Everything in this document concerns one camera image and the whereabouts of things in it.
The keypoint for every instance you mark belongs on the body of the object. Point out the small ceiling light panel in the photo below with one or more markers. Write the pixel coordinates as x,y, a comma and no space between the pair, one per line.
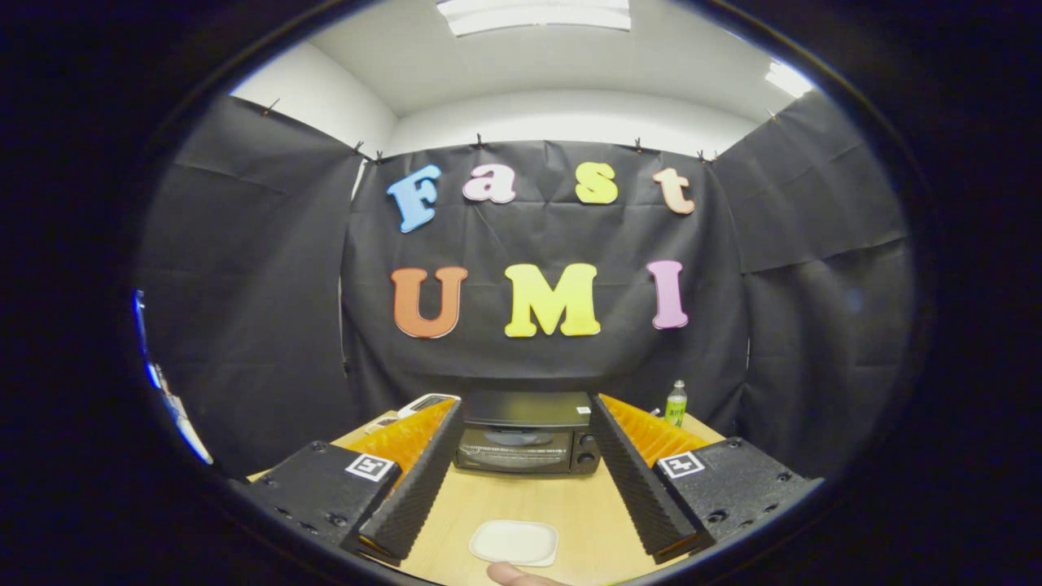
788,80

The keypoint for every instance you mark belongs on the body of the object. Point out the green label drink bottle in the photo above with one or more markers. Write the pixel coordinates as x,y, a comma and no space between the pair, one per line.
676,405

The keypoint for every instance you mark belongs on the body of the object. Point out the white pop-up toaster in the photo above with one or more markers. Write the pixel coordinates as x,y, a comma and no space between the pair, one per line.
423,401

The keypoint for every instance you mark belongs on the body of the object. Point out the black toaster oven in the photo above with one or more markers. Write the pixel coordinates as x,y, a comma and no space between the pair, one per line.
529,411

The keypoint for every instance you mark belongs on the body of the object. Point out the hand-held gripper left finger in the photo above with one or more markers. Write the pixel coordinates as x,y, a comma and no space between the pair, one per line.
419,488

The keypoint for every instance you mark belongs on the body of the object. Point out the white oval plate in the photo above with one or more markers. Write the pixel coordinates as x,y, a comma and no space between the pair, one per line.
513,541

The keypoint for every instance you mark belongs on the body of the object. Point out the large ceiling light panel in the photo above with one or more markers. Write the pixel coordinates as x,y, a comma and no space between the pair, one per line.
529,16

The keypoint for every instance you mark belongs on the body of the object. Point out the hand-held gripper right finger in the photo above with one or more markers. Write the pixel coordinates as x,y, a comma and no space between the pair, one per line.
639,488

